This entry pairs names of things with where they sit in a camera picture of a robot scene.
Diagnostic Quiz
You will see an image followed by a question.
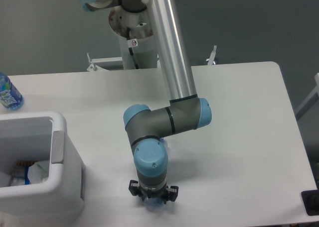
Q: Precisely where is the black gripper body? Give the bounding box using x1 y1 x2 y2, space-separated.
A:
138 183 167 200

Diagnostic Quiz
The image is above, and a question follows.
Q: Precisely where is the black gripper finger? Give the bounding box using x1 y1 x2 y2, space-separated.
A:
161 186 179 204
128 180 140 197

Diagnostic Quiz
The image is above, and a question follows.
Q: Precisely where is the clear plastic bottle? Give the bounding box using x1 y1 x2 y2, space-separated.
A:
144 137 170 211

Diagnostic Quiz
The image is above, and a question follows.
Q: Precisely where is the white plastic wrapper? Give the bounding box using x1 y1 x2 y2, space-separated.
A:
28 160 50 184

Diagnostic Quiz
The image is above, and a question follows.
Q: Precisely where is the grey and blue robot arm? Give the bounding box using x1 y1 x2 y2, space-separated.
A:
79 0 212 206

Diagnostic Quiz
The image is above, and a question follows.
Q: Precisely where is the white plastic trash can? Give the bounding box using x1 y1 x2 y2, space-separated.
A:
0 112 85 217

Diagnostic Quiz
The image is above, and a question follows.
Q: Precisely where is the blue yellow snack packet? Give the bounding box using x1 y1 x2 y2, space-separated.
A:
11 161 35 186

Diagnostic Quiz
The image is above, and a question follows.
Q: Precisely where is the black clamp at table edge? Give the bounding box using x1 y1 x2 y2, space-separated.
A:
301 190 319 216

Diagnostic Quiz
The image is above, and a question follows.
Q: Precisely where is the blue labelled drink bottle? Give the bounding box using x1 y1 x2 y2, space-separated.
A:
0 72 24 111

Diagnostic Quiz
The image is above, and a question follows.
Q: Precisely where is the white metal base frame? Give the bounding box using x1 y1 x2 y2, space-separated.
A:
86 45 218 72

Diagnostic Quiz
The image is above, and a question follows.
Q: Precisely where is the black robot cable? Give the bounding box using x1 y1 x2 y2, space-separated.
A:
126 27 140 70

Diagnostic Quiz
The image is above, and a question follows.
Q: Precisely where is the white metal frame at right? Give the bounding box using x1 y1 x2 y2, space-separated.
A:
295 73 319 121

